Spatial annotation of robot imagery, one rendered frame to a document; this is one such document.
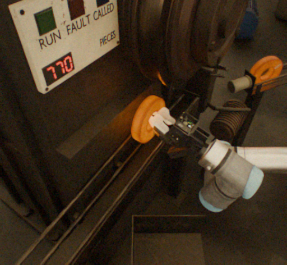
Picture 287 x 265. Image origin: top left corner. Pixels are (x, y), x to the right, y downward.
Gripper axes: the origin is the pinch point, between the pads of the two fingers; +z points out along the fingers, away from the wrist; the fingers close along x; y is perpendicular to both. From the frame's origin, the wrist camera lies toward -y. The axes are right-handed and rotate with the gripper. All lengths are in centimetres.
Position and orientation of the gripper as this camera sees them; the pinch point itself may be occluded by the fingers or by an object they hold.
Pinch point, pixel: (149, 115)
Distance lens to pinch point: 84.1
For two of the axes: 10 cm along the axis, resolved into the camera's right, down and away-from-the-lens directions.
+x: -5.7, 5.9, -5.7
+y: 2.2, -5.6, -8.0
